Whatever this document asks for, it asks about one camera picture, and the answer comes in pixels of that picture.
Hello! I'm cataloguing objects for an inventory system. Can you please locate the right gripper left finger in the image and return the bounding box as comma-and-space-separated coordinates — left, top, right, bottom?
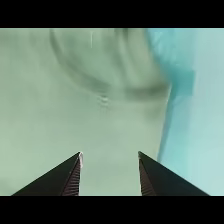
11, 151, 84, 197

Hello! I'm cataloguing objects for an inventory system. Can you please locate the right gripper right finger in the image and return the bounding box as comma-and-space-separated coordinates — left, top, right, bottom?
137, 150, 210, 197

